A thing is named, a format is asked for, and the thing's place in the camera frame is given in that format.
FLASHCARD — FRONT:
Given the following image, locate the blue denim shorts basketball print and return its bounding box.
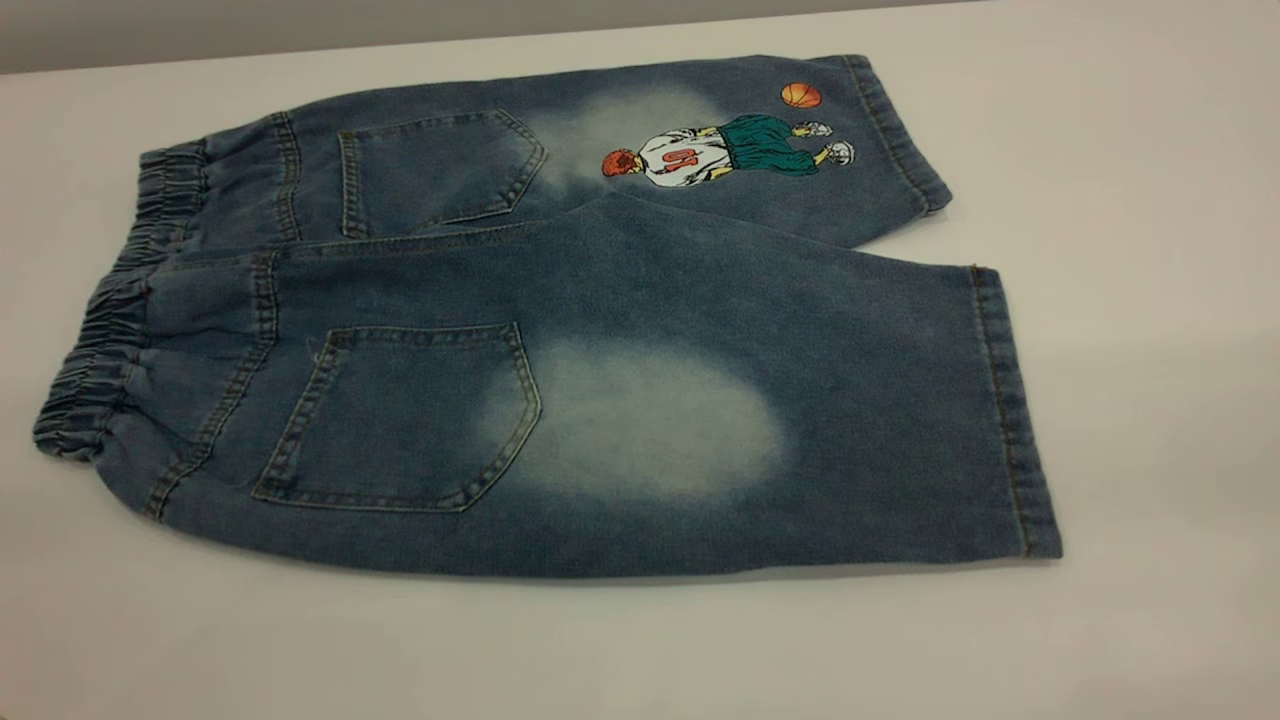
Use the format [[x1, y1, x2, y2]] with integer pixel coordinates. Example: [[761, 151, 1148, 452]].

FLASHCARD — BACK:
[[32, 52, 1064, 581]]

